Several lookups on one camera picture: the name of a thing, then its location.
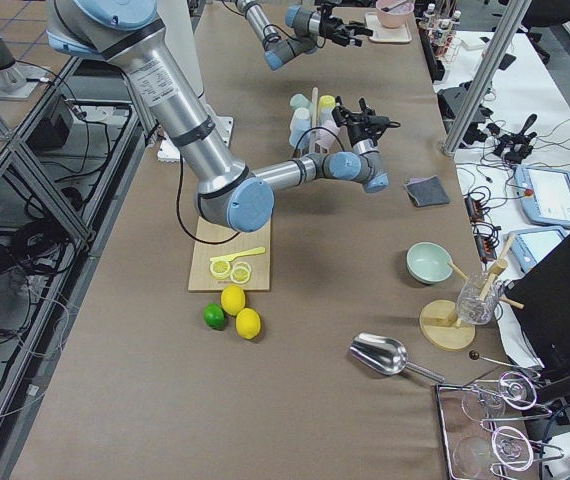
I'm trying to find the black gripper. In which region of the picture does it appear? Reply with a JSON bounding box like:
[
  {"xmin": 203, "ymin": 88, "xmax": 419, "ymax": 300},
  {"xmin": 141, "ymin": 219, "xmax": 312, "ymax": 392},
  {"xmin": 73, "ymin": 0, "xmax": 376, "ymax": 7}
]
[
  {"xmin": 332, "ymin": 98, "xmax": 401, "ymax": 145},
  {"xmin": 317, "ymin": 1, "xmax": 373, "ymax": 47}
]

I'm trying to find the pink plastic cup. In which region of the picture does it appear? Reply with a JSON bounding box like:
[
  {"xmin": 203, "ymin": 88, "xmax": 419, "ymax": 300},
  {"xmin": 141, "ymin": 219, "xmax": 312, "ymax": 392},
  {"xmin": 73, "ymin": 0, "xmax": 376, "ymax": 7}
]
[{"xmin": 316, "ymin": 120, "xmax": 340, "ymax": 150}]

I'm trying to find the green plastic cup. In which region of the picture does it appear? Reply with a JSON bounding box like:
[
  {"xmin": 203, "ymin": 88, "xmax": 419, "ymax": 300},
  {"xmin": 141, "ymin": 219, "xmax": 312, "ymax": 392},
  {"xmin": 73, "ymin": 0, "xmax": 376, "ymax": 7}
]
[{"xmin": 289, "ymin": 93, "xmax": 311, "ymax": 110}]

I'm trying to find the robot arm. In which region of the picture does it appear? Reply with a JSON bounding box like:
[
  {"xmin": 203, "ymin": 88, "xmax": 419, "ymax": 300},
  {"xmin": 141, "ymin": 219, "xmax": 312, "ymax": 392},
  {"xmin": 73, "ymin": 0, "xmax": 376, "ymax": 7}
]
[
  {"xmin": 234, "ymin": 1, "xmax": 373, "ymax": 71},
  {"xmin": 46, "ymin": 1, "xmax": 396, "ymax": 232}
]

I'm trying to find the yellow plastic cup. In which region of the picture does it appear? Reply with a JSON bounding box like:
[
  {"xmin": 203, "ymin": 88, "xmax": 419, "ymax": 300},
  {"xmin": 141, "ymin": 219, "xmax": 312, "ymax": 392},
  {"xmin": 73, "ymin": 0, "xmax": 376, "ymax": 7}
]
[{"xmin": 318, "ymin": 95, "xmax": 336, "ymax": 125}]

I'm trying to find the light blue plastic cup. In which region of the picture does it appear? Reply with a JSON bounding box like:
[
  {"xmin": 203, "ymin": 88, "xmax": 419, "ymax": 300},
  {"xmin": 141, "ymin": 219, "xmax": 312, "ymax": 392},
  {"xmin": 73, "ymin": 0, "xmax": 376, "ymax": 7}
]
[{"xmin": 289, "ymin": 118, "xmax": 311, "ymax": 150}]

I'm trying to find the white plastic cup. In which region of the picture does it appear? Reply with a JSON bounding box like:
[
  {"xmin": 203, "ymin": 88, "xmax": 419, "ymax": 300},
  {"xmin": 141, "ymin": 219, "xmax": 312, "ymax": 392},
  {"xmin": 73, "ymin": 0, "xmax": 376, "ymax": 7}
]
[{"xmin": 290, "ymin": 107, "xmax": 311, "ymax": 132}]

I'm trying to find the beige plastic tray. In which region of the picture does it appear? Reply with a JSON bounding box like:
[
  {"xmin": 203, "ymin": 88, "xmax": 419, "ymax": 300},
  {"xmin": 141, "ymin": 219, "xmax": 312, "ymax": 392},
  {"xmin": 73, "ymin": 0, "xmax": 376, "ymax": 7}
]
[{"xmin": 364, "ymin": 12, "xmax": 412, "ymax": 44}]

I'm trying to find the pink bowl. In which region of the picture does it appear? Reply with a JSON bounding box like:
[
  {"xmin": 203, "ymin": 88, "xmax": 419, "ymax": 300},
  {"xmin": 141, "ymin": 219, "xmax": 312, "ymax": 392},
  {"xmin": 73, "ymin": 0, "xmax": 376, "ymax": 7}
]
[{"xmin": 375, "ymin": 0, "xmax": 414, "ymax": 29}]

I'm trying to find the grey folded cloth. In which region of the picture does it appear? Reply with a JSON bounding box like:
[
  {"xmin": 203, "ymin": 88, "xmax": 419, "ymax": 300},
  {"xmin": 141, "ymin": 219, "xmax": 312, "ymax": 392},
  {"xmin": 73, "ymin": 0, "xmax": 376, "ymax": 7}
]
[{"xmin": 403, "ymin": 176, "xmax": 450, "ymax": 208}]

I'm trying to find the bottle carrier rack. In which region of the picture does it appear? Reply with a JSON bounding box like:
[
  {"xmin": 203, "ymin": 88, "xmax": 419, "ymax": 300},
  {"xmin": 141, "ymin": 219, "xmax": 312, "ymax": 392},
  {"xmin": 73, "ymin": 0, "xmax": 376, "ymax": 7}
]
[{"xmin": 418, "ymin": 0, "xmax": 461, "ymax": 64}]

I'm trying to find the mint green bowl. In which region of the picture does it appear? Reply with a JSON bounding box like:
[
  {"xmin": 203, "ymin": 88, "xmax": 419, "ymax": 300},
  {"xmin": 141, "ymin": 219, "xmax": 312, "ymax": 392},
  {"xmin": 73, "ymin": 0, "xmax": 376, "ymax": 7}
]
[{"xmin": 406, "ymin": 242, "xmax": 453, "ymax": 285}]

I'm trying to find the yellow plastic knife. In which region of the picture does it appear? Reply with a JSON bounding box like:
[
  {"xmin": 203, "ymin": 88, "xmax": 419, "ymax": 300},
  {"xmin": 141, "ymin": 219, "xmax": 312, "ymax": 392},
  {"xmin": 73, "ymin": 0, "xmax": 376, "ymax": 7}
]
[{"xmin": 209, "ymin": 246, "xmax": 266, "ymax": 262}]

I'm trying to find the lemon slice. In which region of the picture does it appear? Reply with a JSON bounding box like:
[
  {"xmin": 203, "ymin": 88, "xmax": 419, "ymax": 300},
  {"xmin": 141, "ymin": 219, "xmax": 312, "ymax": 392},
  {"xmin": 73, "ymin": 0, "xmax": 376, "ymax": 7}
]
[
  {"xmin": 229, "ymin": 262, "xmax": 252, "ymax": 285},
  {"xmin": 209, "ymin": 260, "xmax": 232, "ymax": 280}
]

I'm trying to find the wooden cutting board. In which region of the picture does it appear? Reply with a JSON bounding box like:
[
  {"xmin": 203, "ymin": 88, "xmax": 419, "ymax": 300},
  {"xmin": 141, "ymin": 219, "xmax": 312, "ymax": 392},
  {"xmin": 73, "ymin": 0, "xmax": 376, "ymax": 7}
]
[{"xmin": 188, "ymin": 219, "xmax": 271, "ymax": 291}]

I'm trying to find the teach pendant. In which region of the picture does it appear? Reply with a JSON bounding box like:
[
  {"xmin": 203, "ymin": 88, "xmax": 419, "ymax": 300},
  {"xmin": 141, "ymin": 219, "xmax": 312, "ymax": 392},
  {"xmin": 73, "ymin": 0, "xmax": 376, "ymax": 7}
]
[
  {"xmin": 514, "ymin": 165, "xmax": 570, "ymax": 230},
  {"xmin": 508, "ymin": 226, "xmax": 568, "ymax": 273}
]

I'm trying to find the wooden mug tree stand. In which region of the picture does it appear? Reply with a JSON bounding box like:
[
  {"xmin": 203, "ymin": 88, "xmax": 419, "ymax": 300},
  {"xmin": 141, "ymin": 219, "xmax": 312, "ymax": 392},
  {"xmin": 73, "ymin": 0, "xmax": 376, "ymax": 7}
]
[{"xmin": 419, "ymin": 237, "xmax": 524, "ymax": 351}]

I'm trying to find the glass mug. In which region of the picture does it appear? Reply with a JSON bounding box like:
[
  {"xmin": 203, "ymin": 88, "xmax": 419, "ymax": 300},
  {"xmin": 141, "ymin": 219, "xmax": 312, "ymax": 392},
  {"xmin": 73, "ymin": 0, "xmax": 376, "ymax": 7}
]
[{"xmin": 456, "ymin": 273, "xmax": 504, "ymax": 325}]

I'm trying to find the whole yellow lemon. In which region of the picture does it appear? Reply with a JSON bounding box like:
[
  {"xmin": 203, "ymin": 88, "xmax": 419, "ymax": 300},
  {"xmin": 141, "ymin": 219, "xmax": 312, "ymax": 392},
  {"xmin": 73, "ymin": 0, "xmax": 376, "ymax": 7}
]
[
  {"xmin": 235, "ymin": 308, "xmax": 262, "ymax": 340},
  {"xmin": 220, "ymin": 284, "xmax": 246, "ymax": 317}
]

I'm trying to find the metal scoop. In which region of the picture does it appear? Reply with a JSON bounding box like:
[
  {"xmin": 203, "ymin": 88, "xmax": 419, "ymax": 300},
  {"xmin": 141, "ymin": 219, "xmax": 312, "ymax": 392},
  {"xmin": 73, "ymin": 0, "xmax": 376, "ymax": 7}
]
[{"xmin": 349, "ymin": 332, "xmax": 445, "ymax": 384}]

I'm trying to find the green lime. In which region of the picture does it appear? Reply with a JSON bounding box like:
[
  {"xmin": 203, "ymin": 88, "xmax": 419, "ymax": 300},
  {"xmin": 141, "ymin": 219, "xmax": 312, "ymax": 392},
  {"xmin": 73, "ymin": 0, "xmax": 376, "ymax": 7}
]
[{"xmin": 203, "ymin": 303, "xmax": 227, "ymax": 330}]

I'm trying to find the black monitor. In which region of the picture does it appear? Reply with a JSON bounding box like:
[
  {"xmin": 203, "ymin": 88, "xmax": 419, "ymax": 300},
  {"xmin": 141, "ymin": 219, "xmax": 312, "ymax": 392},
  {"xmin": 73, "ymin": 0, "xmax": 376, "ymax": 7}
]
[{"xmin": 506, "ymin": 234, "xmax": 570, "ymax": 371}]

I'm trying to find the white wire cup rack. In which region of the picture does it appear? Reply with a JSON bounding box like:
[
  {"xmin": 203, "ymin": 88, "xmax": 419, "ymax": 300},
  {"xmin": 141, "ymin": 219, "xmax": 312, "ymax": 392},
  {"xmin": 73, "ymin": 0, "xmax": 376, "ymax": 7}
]
[{"xmin": 294, "ymin": 87, "xmax": 331, "ymax": 154}]

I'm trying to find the aluminium frame post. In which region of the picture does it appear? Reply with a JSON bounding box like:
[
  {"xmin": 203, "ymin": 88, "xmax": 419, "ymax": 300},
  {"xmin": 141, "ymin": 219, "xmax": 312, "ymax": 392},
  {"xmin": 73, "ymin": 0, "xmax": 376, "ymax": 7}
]
[{"xmin": 442, "ymin": 0, "xmax": 531, "ymax": 157}]

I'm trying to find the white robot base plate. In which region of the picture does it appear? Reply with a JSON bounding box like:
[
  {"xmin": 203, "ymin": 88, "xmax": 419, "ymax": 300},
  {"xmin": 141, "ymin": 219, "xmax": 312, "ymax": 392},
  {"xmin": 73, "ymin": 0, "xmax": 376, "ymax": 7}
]
[{"xmin": 157, "ymin": 111, "xmax": 234, "ymax": 163}]

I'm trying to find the black wire glass rack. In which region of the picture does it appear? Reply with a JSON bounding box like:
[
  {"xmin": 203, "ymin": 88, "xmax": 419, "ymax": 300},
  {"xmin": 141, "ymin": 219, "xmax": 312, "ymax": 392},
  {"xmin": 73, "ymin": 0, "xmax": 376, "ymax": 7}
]
[{"xmin": 436, "ymin": 371, "xmax": 564, "ymax": 479}]

